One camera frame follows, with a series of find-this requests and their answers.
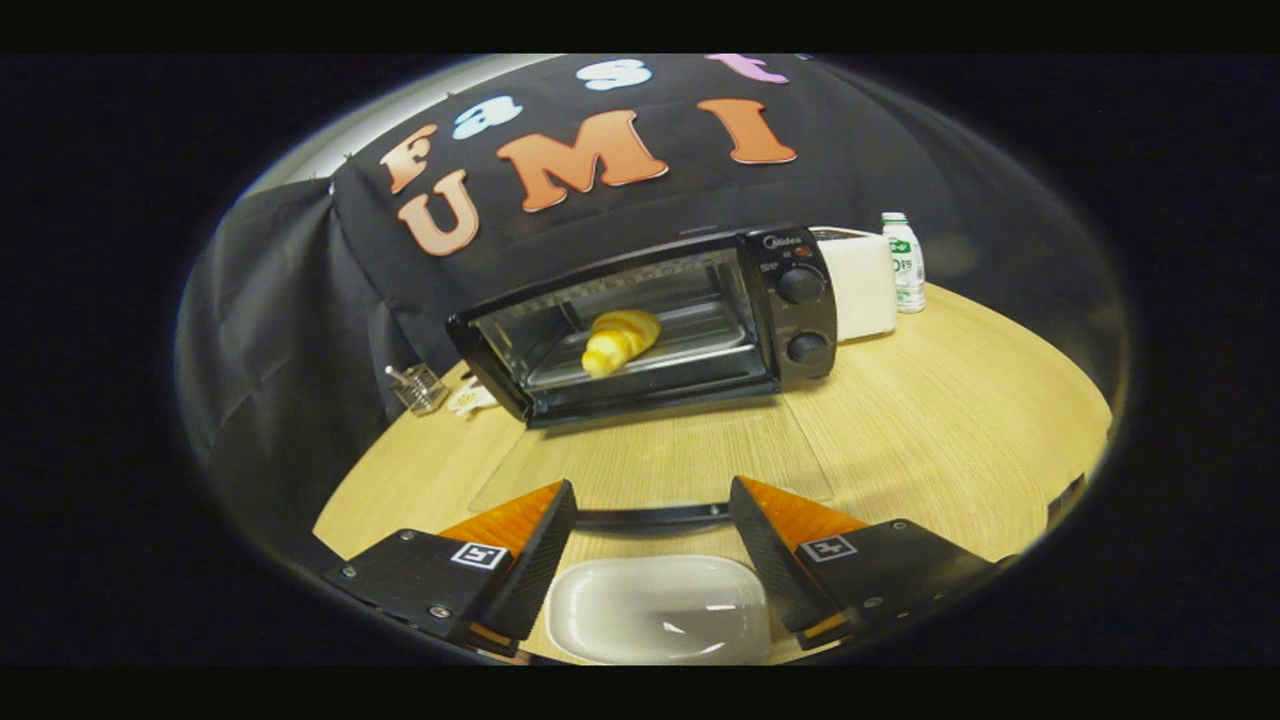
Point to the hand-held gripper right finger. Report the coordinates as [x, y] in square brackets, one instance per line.
[770, 560]

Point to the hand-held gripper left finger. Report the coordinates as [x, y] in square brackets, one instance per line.
[535, 570]

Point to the yellow croissant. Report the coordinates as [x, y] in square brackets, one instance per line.
[620, 340]

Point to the black toaster oven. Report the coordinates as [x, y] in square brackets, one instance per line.
[800, 315]

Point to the white bread toaster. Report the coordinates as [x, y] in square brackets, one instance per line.
[860, 290]

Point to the white plate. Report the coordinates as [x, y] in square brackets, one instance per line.
[650, 610]

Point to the small white patterned dish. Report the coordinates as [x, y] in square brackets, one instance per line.
[472, 398]

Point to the dark furniture piece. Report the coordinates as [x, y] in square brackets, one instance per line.
[1066, 497]

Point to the white drink bottle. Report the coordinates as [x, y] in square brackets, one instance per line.
[905, 270]

